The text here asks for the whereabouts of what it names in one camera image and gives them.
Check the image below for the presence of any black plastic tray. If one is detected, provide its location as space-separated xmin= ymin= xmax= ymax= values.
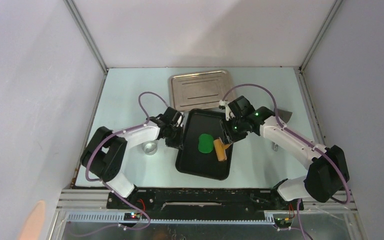
xmin=175 ymin=108 xmax=233 ymax=181

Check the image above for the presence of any wooden dough roller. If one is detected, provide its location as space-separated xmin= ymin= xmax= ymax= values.
xmin=213 ymin=138 xmax=232 ymax=162

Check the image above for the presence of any green dough piece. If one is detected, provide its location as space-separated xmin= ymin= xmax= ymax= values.
xmin=197 ymin=133 xmax=214 ymax=154

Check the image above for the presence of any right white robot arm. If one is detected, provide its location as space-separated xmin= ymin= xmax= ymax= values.
xmin=214 ymin=96 xmax=350 ymax=209

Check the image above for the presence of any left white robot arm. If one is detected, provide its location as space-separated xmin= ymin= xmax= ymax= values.
xmin=80 ymin=107 xmax=184 ymax=208

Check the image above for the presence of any silver metal tray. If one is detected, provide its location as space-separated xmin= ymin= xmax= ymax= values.
xmin=168 ymin=69 xmax=234 ymax=112

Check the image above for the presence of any round metal cutter ring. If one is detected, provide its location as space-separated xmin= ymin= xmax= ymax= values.
xmin=142 ymin=141 xmax=158 ymax=156

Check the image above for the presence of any metal scraper with wooden handle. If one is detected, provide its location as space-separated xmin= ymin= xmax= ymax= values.
xmin=271 ymin=109 xmax=293 ymax=152

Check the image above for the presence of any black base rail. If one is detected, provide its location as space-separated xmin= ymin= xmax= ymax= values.
xmin=126 ymin=187 xmax=304 ymax=222

